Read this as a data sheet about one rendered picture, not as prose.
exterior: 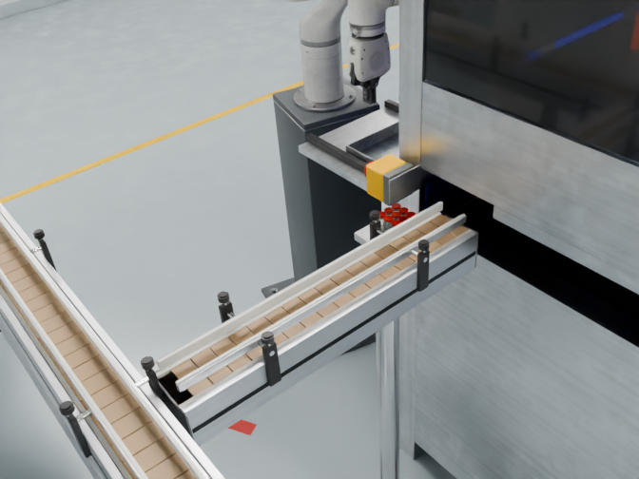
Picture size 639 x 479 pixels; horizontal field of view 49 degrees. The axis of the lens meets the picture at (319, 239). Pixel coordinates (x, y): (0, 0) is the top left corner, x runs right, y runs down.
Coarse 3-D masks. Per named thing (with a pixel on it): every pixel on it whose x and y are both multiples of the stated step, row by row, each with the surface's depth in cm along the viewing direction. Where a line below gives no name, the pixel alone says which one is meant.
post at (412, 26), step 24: (408, 0) 128; (408, 24) 131; (408, 48) 134; (408, 72) 137; (408, 96) 140; (408, 120) 143; (408, 144) 146; (408, 312) 174; (408, 336) 179; (408, 360) 184; (408, 384) 190; (408, 408) 196; (408, 432) 202
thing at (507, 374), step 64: (512, 256) 142; (448, 320) 162; (512, 320) 144; (576, 320) 129; (448, 384) 174; (512, 384) 153; (576, 384) 136; (448, 448) 187; (512, 448) 164; (576, 448) 145
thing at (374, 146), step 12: (384, 132) 183; (396, 132) 186; (348, 144) 177; (360, 144) 179; (372, 144) 182; (384, 144) 182; (396, 144) 182; (360, 156) 173; (372, 156) 178; (384, 156) 177; (396, 156) 177
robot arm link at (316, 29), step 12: (324, 0) 196; (336, 0) 191; (312, 12) 196; (324, 12) 194; (336, 12) 192; (300, 24) 196; (312, 24) 194; (324, 24) 193; (336, 24) 194; (300, 36) 198; (312, 36) 195; (324, 36) 194; (336, 36) 196
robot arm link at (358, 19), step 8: (352, 0) 153; (360, 0) 152; (368, 0) 152; (376, 0) 152; (384, 0) 153; (392, 0) 154; (352, 8) 154; (360, 8) 153; (368, 8) 152; (376, 8) 153; (384, 8) 154; (352, 16) 155; (360, 16) 154; (368, 16) 154; (376, 16) 154; (384, 16) 156; (360, 24) 155; (368, 24) 155; (376, 24) 155
